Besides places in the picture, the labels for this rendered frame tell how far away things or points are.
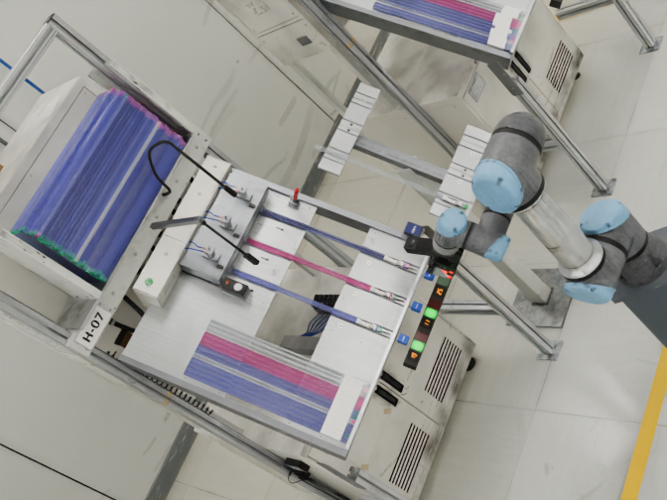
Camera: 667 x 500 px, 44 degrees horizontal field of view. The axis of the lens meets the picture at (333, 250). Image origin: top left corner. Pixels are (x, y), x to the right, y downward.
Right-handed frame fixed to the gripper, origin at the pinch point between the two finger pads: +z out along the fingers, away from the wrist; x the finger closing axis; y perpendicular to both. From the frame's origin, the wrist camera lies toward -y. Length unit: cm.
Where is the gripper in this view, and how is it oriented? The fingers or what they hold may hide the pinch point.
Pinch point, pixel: (431, 269)
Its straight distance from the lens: 248.3
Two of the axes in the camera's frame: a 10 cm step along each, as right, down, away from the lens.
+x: 3.9, -8.4, 3.8
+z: 0.0, 4.1, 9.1
